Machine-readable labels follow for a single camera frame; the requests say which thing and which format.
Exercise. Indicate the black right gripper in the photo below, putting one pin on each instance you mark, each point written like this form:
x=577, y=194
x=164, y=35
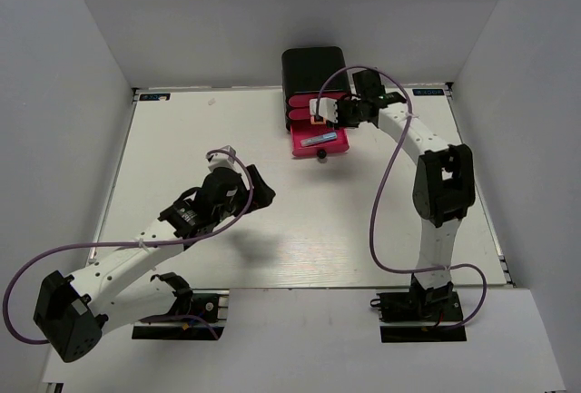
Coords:
x=340, y=122

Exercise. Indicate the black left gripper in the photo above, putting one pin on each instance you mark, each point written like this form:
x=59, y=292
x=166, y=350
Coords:
x=262, y=194

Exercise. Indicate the light blue utility knife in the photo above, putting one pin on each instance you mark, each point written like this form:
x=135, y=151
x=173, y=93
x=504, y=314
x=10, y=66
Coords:
x=316, y=140

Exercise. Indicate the pink drawer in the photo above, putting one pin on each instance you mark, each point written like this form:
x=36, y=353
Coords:
x=300, y=100
x=304, y=129
x=295, y=114

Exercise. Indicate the pink top drawer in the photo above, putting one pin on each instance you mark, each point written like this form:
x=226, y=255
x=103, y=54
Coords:
x=300, y=100

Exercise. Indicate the pink bottom drawer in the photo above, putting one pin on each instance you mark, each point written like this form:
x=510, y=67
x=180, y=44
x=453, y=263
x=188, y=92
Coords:
x=304, y=129

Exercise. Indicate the orange utility knife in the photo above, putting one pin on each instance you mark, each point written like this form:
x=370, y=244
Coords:
x=318, y=120

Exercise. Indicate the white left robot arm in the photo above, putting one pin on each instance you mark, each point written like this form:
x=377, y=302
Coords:
x=75, y=311

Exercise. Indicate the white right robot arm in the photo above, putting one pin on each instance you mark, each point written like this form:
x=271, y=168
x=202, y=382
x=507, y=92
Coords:
x=443, y=188

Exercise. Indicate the black drawer cabinet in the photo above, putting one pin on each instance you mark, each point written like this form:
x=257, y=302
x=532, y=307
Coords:
x=306, y=69

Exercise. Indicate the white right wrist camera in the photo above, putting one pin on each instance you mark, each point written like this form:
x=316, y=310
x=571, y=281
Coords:
x=327, y=108

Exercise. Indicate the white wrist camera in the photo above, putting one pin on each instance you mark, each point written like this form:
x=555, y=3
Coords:
x=327, y=108
x=224, y=158

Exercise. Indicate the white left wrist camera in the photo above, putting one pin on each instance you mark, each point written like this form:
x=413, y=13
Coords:
x=224, y=158

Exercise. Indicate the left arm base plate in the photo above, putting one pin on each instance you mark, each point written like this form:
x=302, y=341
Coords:
x=201, y=316

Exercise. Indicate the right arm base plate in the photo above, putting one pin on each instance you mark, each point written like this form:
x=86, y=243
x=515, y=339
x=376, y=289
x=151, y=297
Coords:
x=401, y=321

